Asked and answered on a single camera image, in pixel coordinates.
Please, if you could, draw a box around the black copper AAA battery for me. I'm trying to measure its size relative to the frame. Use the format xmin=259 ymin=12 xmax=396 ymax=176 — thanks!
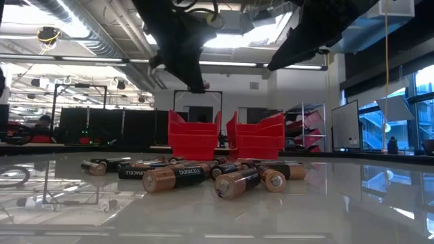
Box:
xmin=116 ymin=159 xmax=167 ymax=169
xmin=90 ymin=156 xmax=132 ymax=170
xmin=210 ymin=162 xmax=245 ymax=181
xmin=117 ymin=165 xmax=157 ymax=180

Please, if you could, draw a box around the whiteboard on stand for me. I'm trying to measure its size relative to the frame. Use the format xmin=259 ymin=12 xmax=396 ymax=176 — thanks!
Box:
xmin=330 ymin=99 xmax=361 ymax=152

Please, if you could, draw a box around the white ceiling box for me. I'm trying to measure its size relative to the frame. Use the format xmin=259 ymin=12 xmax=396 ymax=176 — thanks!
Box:
xmin=368 ymin=0 xmax=416 ymax=20

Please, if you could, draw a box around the dark bottle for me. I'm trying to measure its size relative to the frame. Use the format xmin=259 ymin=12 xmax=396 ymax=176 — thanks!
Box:
xmin=387 ymin=136 xmax=399 ymax=155

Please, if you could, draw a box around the black ceiling cable reel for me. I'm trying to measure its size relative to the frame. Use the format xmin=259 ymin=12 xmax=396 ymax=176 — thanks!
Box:
xmin=36 ymin=26 xmax=62 ymax=45

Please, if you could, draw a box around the person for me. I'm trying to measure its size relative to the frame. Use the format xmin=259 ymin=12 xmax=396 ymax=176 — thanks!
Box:
xmin=33 ymin=114 xmax=52 ymax=136

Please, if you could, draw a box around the black metal frame rig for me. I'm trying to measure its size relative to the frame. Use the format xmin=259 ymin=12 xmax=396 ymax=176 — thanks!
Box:
xmin=172 ymin=89 xmax=224 ymax=113
xmin=50 ymin=83 xmax=109 ymax=136

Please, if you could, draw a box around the black partition wall panel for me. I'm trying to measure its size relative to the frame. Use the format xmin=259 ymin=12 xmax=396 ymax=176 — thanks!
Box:
xmin=58 ymin=106 xmax=170 ymax=150

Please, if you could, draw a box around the red plastic bin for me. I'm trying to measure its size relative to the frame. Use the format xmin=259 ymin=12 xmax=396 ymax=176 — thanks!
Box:
xmin=226 ymin=110 xmax=285 ymax=161
xmin=167 ymin=108 xmax=222 ymax=161

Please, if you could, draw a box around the red shelf bin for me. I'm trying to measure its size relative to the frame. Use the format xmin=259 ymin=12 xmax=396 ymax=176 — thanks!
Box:
xmin=294 ymin=127 xmax=323 ymax=148
xmin=293 ymin=110 xmax=323 ymax=131

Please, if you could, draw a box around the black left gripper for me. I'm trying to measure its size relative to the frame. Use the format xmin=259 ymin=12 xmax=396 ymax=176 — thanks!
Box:
xmin=132 ymin=0 xmax=218 ymax=94

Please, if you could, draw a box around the grey hanging panel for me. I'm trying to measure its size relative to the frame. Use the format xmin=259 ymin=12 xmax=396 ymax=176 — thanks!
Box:
xmin=374 ymin=95 xmax=416 ymax=122

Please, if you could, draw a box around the long ceiling strip light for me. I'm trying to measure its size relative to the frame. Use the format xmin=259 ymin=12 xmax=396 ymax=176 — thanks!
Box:
xmin=198 ymin=60 xmax=323 ymax=71
xmin=0 ymin=54 xmax=151 ymax=65

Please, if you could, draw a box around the metal shelf rack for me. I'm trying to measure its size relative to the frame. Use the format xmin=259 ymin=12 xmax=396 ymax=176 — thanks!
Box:
xmin=283 ymin=101 xmax=328 ymax=153

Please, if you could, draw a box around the bright ceiling light panel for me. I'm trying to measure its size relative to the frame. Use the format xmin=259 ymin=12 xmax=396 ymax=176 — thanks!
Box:
xmin=202 ymin=12 xmax=292 ymax=49

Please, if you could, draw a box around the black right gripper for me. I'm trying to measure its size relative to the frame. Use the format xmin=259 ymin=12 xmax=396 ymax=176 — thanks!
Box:
xmin=267 ymin=0 xmax=380 ymax=72

